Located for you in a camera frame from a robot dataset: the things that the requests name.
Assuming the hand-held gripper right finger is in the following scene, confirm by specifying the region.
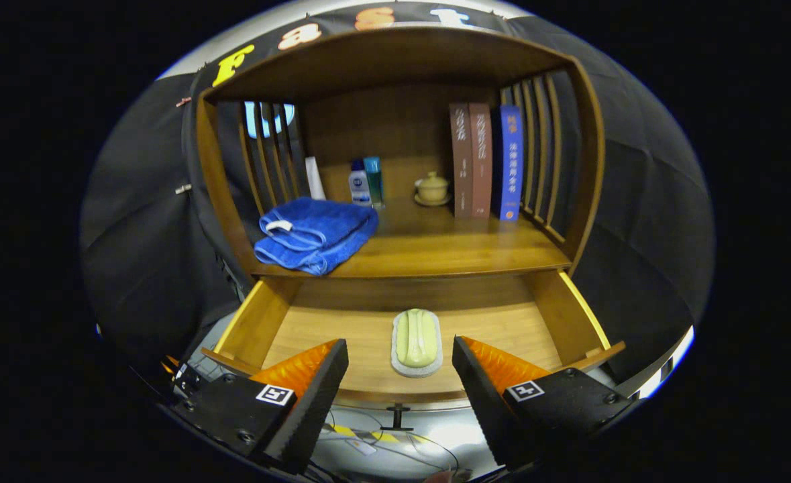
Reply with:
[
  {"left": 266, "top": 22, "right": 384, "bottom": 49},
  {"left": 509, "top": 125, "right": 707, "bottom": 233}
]
[{"left": 452, "top": 335, "right": 637, "bottom": 470}]

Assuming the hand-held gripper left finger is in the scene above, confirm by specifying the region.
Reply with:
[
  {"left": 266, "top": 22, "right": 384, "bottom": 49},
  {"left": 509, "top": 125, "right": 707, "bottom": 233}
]
[{"left": 170, "top": 339, "right": 349, "bottom": 476}]

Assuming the wooden drawer with black knob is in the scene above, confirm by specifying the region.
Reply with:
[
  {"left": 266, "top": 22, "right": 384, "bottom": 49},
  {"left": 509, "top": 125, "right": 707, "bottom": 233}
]
[{"left": 201, "top": 268, "right": 627, "bottom": 430}]

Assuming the green scrub brush white sponge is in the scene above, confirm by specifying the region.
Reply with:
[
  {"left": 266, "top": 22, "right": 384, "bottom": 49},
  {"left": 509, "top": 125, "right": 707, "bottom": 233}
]
[{"left": 391, "top": 308, "right": 444, "bottom": 378}]

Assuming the wooden countertop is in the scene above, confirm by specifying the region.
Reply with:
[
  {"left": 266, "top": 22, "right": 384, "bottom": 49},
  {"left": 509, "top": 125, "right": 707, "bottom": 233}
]
[{"left": 251, "top": 198, "right": 572, "bottom": 279}]

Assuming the wooden cabinet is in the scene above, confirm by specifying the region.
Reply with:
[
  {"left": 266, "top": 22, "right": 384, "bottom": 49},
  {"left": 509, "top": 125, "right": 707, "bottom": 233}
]
[{"left": 194, "top": 25, "right": 627, "bottom": 430}]

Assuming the folded blue towel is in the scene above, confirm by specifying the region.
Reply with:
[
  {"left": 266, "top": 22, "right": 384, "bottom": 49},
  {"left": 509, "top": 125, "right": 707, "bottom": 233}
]
[{"left": 254, "top": 197, "right": 379, "bottom": 276}]

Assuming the white bottle with blue cap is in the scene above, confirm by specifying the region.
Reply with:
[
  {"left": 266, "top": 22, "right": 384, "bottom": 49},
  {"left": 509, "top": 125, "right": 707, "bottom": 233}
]
[{"left": 348, "top": 160, "right": 372, "bottom": 207}]

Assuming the beige lidded teacup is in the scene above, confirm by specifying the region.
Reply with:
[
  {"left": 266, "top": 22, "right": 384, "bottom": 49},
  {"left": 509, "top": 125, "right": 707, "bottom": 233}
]
[{"left": 414, "top": 171, "right": 452, "bottom": 207}]

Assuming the white tube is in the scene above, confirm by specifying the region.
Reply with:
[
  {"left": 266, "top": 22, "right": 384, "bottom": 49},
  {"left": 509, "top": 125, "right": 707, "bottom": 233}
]
[{"left": 305, "top": 156, "right": 327, "bottom": 201}]

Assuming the teal bottle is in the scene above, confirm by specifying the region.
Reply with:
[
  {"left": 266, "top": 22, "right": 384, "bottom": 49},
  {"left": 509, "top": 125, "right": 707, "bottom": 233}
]
[{"left": 364, "top": 157, "right": 385, "bottom": 209}]

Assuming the dark brown book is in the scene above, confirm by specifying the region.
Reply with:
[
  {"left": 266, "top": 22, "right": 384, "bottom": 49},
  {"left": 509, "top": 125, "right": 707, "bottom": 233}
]
[{"left": 450, "top": 103, "right": 474, "bottom": 219}]

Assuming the blue book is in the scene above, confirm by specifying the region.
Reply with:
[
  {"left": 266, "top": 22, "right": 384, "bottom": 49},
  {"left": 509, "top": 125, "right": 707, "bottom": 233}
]
[{"left": 491, "top": 105, "right": 525, "bottom": 223}]

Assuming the black floor cable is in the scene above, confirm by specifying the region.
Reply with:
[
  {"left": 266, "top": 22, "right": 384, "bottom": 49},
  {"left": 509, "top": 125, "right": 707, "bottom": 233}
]
[{"left": 315, "top": 406, "right": 461, "bottom": 474}]

